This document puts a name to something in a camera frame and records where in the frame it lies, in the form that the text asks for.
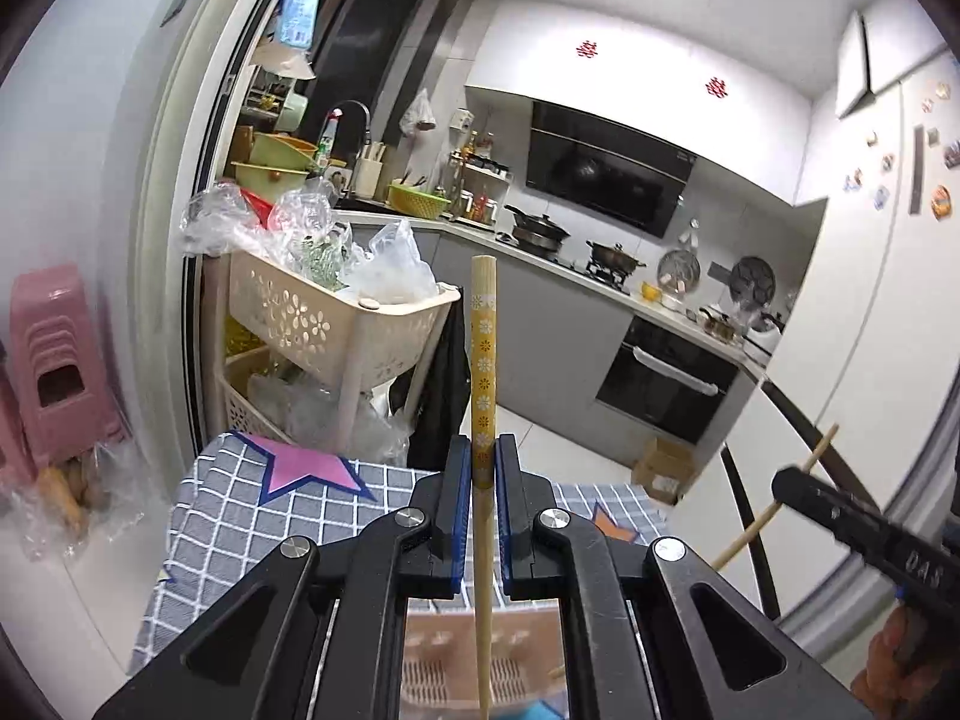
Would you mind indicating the beige flower-pattern storage cart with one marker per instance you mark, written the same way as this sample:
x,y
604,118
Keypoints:
x,y
350,345

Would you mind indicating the yellow-green colander basket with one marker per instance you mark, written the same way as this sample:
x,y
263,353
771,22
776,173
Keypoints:
x,y
411,201

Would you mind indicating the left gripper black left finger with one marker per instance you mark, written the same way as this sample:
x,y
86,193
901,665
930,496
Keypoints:
x,y
315,630

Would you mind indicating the dark pot on stove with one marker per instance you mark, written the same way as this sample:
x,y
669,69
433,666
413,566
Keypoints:
x,y
614,260

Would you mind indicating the grey checked star tablecloth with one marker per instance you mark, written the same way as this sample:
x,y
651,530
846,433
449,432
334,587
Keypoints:
x,y
232,509

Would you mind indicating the black wok with lid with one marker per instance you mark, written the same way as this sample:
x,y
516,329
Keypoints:
x,y
536,231

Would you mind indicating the plain wooden chopstick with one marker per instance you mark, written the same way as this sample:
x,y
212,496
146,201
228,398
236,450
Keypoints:
x,y
752,531

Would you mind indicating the black range hood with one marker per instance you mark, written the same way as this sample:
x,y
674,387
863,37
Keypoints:
x,y
603,166

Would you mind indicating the person's right hand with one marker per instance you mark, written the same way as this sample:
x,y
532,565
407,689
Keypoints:
x,y
911,668

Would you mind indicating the black chair back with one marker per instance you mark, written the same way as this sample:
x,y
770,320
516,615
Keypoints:
x,y
444,398

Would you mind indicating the black built-in oven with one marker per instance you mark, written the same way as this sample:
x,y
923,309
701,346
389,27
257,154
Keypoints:
x,y
667,381

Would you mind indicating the white refrigerator with magnets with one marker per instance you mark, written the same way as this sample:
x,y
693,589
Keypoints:
x,y
872,346

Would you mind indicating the pink plastic stool stack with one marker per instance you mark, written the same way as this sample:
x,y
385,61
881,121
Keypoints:
x,y
59,377

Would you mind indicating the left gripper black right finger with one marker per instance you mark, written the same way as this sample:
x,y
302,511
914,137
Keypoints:
x,y
650,630

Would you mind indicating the cardboard box on floor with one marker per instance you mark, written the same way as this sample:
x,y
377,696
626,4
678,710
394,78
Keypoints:
x,y
664,470

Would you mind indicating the floral patterned wooden chopstick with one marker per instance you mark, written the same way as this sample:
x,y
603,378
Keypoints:
x,y
483,429

